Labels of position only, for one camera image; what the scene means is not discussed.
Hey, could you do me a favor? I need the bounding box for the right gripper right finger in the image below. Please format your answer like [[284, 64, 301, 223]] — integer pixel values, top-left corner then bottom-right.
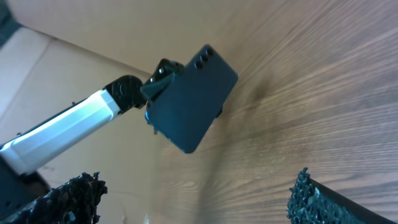
[[287, 167, 395, 224]]

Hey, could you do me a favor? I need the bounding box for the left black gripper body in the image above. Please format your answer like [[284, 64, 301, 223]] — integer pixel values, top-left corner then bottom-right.
[[146, 58, 185, 85]]

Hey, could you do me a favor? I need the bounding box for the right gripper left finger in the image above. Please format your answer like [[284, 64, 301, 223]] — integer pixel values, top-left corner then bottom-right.
[[1, 172, 108, 224]]

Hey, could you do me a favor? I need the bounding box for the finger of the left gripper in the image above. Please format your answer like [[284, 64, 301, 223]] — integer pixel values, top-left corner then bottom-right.
[[141, 73, 176, 100]]

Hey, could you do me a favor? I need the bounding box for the Samsung Galaxy smartphone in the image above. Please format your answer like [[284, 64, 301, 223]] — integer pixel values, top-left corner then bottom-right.
[[145, 44, 238, 154]]

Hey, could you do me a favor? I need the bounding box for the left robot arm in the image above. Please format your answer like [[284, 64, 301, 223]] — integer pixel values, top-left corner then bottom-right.
[[1, 58, 185, 219]]

